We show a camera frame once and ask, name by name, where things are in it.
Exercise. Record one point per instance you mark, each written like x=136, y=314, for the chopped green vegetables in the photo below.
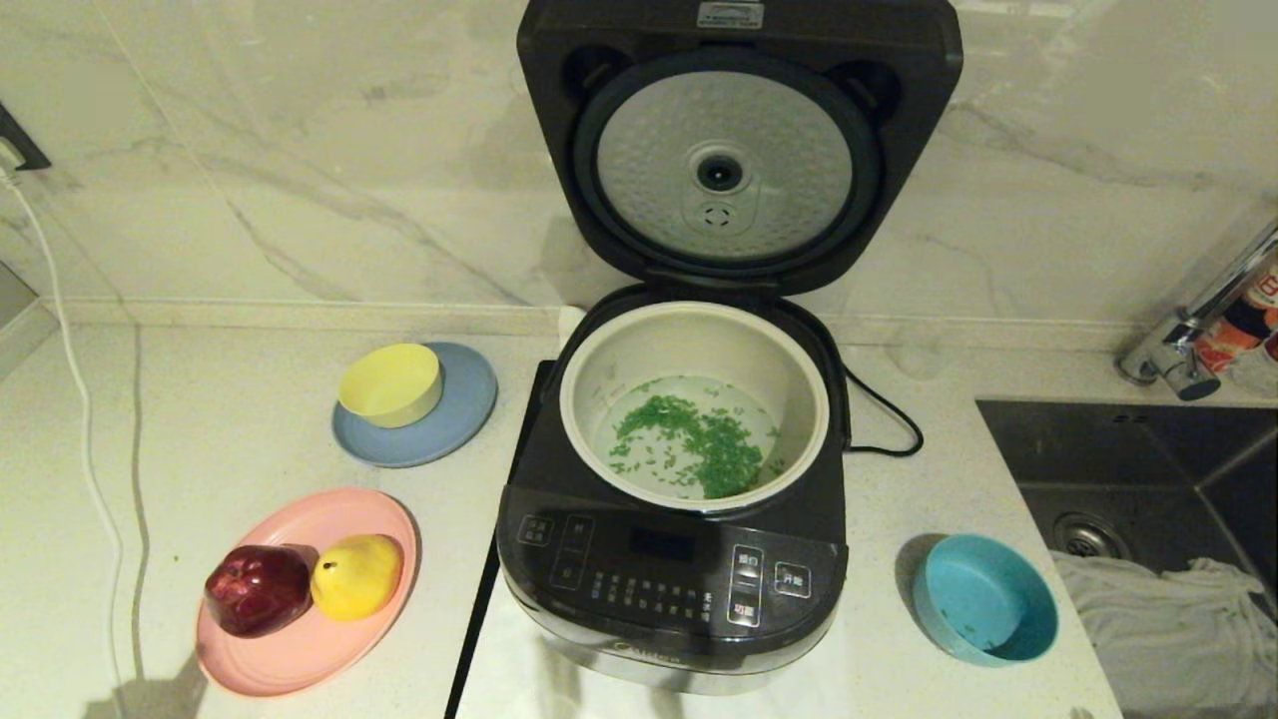
x=699, y=444

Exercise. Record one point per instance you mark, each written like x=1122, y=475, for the black rice cooker lid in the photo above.
x=559, y=180

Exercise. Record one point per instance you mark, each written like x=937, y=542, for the teal bowl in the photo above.
x=983, y=597

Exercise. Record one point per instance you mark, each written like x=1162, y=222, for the white inner pot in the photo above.
x=699, y=340

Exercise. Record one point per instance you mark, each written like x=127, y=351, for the black rice cooker base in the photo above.
x=639, y=569

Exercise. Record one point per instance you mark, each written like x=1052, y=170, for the yellow bowl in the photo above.
x=391, y=384

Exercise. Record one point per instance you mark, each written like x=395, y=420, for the blue plate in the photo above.
x=464, y=407

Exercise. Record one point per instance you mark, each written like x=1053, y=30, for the yellow pear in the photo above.
x=357, y=576

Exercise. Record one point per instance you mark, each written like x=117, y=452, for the red apple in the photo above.
x=258, y=591

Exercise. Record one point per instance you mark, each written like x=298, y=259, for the pink plate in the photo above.
x=300, y=657

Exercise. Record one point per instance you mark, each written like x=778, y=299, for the round sink drain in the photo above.
x=1091, y=537

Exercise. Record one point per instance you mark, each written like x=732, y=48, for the steel sink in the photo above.
x=1128, y=459

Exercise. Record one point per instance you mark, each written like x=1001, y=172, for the chrome faucet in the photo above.
x=1183, y=355

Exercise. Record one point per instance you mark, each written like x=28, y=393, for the white crumpled cloth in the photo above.
x=1168, y=639

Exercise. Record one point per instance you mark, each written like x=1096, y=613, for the black wall socket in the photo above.
x=20, y=140

